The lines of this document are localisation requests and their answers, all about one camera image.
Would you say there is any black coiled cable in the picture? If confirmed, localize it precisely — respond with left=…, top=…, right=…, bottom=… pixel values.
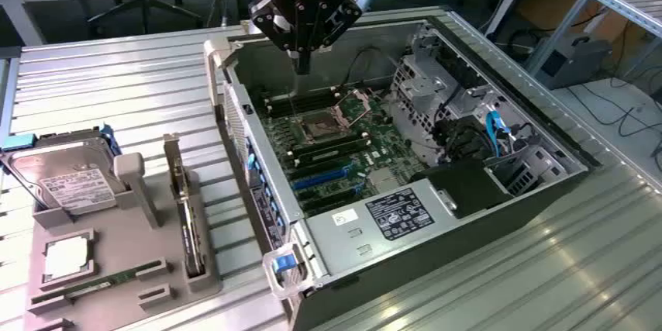
left=509, top=28, right=544, bottom=56

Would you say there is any blue data wire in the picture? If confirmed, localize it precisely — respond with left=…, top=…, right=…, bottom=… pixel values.
left=485, top=109, right=524, bottom=157

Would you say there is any silver CPU chip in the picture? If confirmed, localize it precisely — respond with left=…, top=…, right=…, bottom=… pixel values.
left=42, top=236, right=93, bottom=284

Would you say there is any silver metal drive cage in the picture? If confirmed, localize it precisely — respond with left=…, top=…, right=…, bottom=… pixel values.
left=389, top=22, right=519, bottom=161

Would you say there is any low-profile graphics card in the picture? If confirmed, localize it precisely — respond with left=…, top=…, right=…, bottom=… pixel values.
left=163, top=133, right=209, bottom=280

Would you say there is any black wire bundle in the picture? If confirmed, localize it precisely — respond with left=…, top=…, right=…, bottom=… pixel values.
left=433, top=116, right=493, bottom=161

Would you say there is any aluminium slat table frame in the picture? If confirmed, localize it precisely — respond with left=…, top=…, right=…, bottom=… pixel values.
left=537, top=0, right=662, bottom=88

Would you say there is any grey parts rack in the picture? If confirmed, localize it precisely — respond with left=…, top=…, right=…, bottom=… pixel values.
left=26, top=153, right=225, bottom=331

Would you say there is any silver chipset heatsink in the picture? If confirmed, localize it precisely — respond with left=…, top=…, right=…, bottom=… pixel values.
left=370, top=171, right=410, bottom=192

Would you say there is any black expansion slot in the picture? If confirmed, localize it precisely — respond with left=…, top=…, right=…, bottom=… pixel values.
left=298, top=185, right=364, bottom=204
left=304, top=194, right=366, bottom=214

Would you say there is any black plastic air shroud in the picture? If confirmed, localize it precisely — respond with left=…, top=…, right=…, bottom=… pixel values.
left=412, top=158, right=512, bottom=219

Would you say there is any silver power supply unit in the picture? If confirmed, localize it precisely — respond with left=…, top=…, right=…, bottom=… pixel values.
left=302, top=180, right=460, bottom=285

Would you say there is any hard disk drive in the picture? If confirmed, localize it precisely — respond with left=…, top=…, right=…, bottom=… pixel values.
left=0, top=124, right=126, bottom=216

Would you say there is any black looped wire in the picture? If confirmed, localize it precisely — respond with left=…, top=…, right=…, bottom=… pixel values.
left=348, top=47, right=401, bottom=88

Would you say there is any open grey PC case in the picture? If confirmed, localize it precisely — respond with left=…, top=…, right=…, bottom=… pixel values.
left=204, top=5, right=605, bottom=322

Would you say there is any silver disk bay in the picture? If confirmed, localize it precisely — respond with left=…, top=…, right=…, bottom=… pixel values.
left=484, top=143, right=592, bottom=198

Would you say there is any metal socket cover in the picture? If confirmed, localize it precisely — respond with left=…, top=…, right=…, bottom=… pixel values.
left=330, top=88, right=376, bottom=117

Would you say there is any black office chair base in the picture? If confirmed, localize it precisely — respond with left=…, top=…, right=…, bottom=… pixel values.
left=86, top=0, right=205, bottom=36

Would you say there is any green RAM stick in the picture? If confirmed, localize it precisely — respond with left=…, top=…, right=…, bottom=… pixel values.
left=31, top=263, right=159, bottom=307
left=297, top=141, right=364, bottom=164

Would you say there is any CPU socket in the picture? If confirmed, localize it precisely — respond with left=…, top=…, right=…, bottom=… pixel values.
left=294, top=112, right=346, bottom=142

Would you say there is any blue expansion slot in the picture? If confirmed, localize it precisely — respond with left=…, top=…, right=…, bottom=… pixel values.
left=292, top=164, right=354, bottom=191

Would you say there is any black floor cable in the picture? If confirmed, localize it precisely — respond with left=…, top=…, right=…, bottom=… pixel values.
left=567, top=74, right=662, bottom=140

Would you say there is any grey equipment box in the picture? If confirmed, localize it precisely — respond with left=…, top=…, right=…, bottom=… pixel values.
left=532, top=36, right=615, bottom=91

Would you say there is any thin locking lever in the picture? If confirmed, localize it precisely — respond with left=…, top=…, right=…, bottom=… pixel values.
left=288, top=74, right=301, bottom=122

